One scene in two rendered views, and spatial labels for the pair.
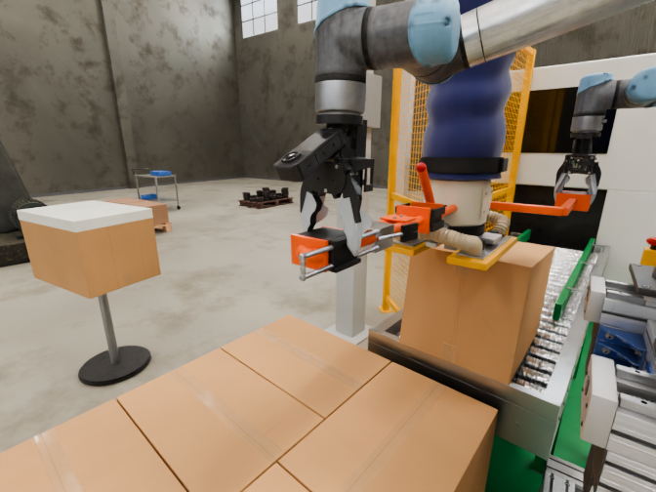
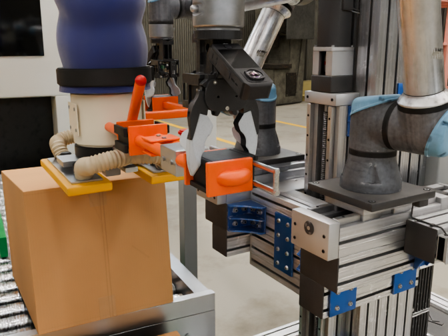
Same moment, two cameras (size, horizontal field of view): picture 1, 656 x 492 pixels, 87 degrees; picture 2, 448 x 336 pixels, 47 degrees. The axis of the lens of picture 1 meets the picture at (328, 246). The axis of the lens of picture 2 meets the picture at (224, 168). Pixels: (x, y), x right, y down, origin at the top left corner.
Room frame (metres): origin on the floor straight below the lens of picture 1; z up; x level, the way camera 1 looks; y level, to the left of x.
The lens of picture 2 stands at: (0.25, 0.70, 1.39)
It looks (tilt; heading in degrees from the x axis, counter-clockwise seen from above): 14 degrees down; 292
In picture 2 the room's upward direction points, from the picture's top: straight up
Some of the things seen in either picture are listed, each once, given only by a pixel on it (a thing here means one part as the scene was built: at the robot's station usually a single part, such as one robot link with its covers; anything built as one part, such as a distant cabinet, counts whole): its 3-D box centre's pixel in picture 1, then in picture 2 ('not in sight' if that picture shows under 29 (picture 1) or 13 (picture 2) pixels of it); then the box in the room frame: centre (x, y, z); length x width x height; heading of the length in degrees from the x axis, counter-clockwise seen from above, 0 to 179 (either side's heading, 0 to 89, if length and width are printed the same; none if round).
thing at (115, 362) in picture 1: (107, 322); not in sight; (1.91, 1.36, 0.31); 0.40 x 0.40 x 0.62
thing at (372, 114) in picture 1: (369, 101); not in sight; (2.26, -0.25, 1.62); 0.20 x 0.05 x 0.30; 139
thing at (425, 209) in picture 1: (419, 216); (141, 136); (0.81, -0.22, 1.20); 0.10 x 0.08 x 0.06; 51
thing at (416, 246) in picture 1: (423, 233); (73, 167); (1.07, -0.30, 1.09); 0.34 x 0.10 x 0.05; 141
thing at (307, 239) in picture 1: (324, 247); (217, 171); (0.55, 0.01, 1.20); 0.08 x 0.07 x 0.05; 141
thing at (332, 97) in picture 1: (338, 102); (216, 16); (0.56, -0.02, 1.43); 0.08 x 0.08 x 0.05
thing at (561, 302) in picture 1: (586, 269); not in sight; (2.07, -1.65, 0.60); 1.60 x 0.11 x 0.09; 139
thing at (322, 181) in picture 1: (341, 157); (215, 73); (0.56, -0.02, 1.35); 0.09 x 0.08 x 0.12; 141
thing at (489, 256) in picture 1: (486, 243); (146, 158); (0.95, -0.45, 1.10); 0.34 x 0.10 x 0.05; 141
